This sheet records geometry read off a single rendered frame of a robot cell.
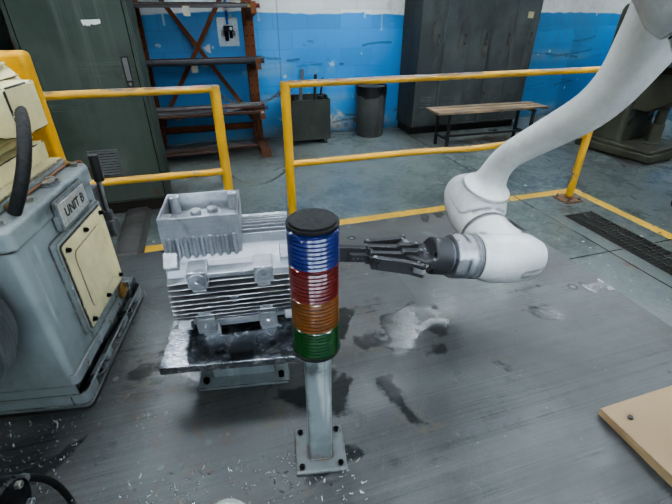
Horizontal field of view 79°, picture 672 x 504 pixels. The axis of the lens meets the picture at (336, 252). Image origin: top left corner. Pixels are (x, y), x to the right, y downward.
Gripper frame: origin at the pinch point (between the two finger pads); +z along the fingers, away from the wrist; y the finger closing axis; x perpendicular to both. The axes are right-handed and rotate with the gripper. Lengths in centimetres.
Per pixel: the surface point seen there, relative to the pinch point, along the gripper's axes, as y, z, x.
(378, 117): -438, -142, 56
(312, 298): 26.3, 11.0, -9.0
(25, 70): -26, 58, -22
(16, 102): -10, 53, -20
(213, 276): 8.6, 23.2, -0.2
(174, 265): 7.5, 29.0, -1.3
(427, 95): -440, -200, 24
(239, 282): 8.7, 19.3, 0.9
